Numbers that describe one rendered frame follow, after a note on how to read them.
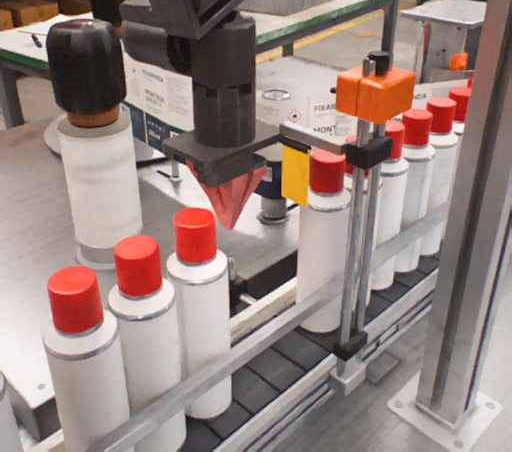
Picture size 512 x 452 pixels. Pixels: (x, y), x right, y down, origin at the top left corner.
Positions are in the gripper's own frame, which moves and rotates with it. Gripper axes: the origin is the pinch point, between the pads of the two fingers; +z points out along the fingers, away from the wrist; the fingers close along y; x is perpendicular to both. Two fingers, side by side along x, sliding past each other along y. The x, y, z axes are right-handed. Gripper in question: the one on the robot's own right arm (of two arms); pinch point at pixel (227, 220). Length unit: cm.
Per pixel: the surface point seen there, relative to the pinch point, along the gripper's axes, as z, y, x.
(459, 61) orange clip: -7.2, -44.2, 0.5
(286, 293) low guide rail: 10.4, -5.6, 3.3
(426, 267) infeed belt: 13.6, -25.2, 9.8
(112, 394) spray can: 2.6, 19.7, 8.8
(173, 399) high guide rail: 5.7, 15.2, 9.9
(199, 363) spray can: 6.6, 10.7, 7.7
